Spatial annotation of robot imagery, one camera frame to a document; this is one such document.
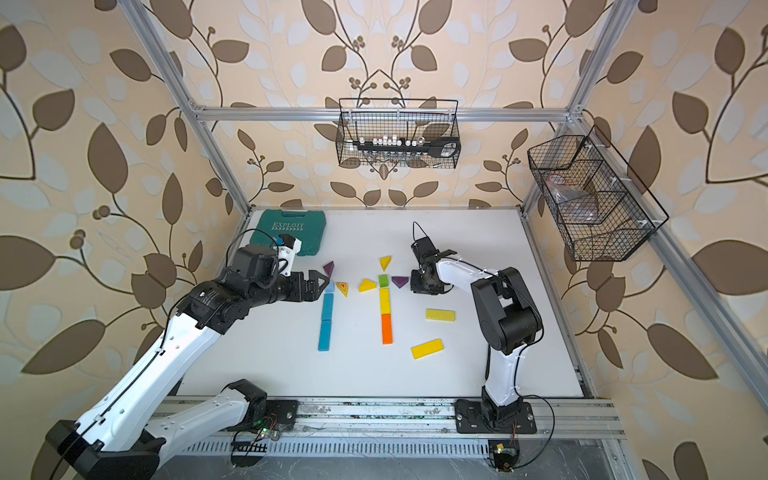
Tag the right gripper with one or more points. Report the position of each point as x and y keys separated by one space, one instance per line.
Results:
x=415 y=286

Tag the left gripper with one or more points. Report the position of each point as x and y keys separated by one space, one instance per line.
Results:
x=303 y=295

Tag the dark purple triangle block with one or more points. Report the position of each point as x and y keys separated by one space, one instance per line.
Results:
x=400 y=281

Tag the yellow small block bottom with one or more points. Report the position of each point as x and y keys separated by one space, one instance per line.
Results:
x=385 y=262

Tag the yellow small block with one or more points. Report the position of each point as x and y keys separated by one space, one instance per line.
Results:
x=367 y=285
x=385 y=262

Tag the long yellow block diagonal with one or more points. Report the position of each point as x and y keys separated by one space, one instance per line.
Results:
x=385 y=301

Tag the teal long block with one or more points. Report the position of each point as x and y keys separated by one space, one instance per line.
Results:
x=325 y=336
x=327 y=307

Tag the orange rectangular block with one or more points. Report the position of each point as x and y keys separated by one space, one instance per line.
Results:
x=386 y=326

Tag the yellow long block bottom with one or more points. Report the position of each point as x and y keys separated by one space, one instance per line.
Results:
x=426 y=349

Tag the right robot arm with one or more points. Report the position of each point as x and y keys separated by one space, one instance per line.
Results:
x=508 y=317

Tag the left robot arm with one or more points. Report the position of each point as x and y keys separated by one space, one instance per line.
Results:
x=118 y=437

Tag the green plastic tool case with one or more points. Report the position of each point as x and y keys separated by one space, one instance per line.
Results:
x=307 y=226

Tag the socket bit holder strip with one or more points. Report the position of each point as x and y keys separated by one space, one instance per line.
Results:
x=441 y=148

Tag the clear plastic bag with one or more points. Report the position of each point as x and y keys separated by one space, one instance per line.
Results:
x=575 y=205

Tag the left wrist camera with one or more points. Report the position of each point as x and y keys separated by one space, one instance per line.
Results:
x=288 y=248

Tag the aluminium rail front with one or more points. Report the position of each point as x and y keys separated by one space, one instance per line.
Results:
x=573 y=419

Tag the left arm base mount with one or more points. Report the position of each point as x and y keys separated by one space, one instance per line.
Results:
x=262 y=411

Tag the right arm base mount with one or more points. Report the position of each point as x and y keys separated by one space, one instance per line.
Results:
x=485 y=417

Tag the black wire basket back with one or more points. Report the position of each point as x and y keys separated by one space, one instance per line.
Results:
x=391 y=118

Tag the black wire basket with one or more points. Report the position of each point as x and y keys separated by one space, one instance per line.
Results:
x=601 y=207
x=391 y=118

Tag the black wire basket right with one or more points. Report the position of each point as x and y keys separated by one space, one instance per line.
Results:
x=601 y=207

